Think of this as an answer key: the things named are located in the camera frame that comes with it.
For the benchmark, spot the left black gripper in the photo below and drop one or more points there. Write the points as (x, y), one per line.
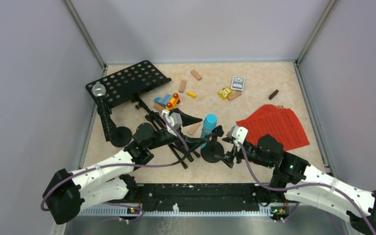
(193, 143)

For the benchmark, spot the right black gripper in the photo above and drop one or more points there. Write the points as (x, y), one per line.
(228, 157)

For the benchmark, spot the black round-base microphone stand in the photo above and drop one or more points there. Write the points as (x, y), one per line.
(213, 151)

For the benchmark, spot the blue toy microphone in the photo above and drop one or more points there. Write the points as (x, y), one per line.
(209, 123)

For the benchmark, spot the red sheet music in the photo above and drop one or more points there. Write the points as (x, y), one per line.
(280, 123)

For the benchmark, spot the black music stand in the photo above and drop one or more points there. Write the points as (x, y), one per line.
(129, 84)

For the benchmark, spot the black silver-head microphone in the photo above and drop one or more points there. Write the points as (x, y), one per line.
(103, 109)

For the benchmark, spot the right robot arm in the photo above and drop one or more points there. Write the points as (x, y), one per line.
(295, 179)

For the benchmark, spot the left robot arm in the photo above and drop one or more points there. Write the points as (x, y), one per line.
(71, 192)

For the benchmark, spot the light wooden block front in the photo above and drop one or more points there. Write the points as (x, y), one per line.
(193, 128)

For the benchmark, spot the light wooden block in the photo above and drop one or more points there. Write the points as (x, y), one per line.
(196, 75)
(182, 86)
(193, 128)

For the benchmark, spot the blue yellow toy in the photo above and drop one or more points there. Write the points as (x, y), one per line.
(168, 102)

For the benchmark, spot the small yellow block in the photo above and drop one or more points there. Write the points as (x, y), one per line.
(192, 95)

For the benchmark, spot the light wooden block middle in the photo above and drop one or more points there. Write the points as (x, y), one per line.
(182, 86)

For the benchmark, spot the yellow toy block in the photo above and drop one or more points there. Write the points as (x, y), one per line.
(225, 93)

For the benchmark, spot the wooden block near card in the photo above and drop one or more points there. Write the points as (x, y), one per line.
(234, 95)

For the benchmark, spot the light wooden block back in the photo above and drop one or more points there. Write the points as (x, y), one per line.
(196, 75)

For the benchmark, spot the blue playing card box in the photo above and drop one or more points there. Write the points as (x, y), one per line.
(238, 83)

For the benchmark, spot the dark brown wooden block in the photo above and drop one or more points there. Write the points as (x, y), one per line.
(273, 94)

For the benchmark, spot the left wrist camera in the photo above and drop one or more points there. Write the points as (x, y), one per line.
(173, 121)

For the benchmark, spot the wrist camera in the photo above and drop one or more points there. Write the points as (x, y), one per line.
(173, 121)
(237, 135)

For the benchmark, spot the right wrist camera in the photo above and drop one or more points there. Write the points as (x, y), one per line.
(237, 135)

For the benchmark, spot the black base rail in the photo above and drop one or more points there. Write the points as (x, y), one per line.
(219, 198)

